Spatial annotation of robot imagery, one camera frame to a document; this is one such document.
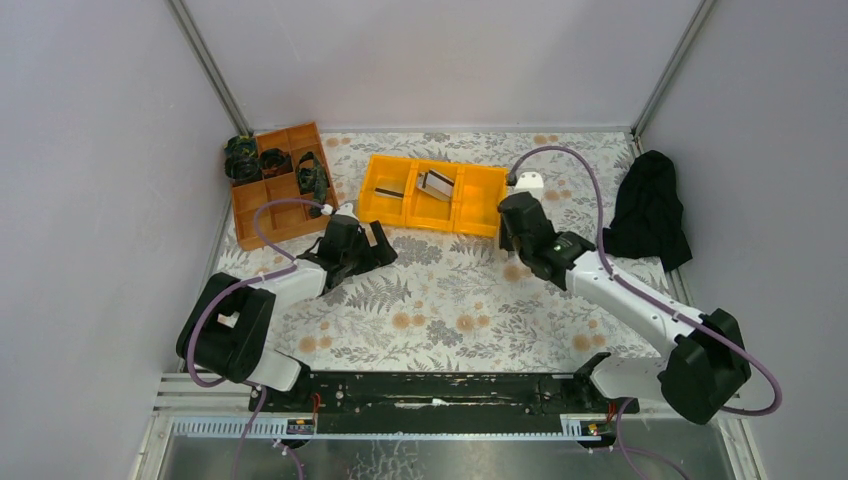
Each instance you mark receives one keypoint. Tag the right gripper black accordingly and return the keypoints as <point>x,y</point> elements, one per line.
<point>520,225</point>

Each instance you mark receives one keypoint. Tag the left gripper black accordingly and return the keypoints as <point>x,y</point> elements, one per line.
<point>365,248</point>

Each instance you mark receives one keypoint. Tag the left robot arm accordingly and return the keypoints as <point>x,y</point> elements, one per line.
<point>224,338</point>

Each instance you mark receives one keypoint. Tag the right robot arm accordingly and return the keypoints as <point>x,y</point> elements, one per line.
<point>698,367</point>

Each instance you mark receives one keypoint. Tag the card in left bin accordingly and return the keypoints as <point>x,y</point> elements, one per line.
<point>389,193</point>

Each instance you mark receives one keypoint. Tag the card in bin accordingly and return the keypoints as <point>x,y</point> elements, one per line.
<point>389,193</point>
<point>436,185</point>

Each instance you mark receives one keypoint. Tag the card in middle bin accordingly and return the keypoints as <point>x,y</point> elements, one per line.
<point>436,185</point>

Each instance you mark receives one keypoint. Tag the yellow three-compartment bin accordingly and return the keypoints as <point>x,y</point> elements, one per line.
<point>472,209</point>

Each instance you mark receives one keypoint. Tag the orange compartment tray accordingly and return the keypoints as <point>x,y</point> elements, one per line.
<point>288,216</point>

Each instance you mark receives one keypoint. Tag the camo belt in tray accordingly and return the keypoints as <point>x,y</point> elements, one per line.
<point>312,178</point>

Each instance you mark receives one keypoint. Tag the rolled belt in tray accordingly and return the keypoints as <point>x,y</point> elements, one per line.
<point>275,162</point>

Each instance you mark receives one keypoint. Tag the rolled camo belt outside tray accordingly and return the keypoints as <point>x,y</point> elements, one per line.
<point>241,165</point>

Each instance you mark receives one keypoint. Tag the black cloth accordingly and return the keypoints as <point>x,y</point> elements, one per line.
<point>648,218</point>

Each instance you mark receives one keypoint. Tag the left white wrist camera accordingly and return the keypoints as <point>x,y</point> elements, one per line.
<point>344,210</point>

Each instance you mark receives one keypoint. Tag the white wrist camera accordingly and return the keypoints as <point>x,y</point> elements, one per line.
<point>530,182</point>
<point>344,210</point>

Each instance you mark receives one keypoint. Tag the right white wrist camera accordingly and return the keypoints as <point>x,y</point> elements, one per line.
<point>530,182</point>

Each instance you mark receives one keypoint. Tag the aluminium frame rails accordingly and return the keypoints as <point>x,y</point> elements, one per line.
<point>211,432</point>

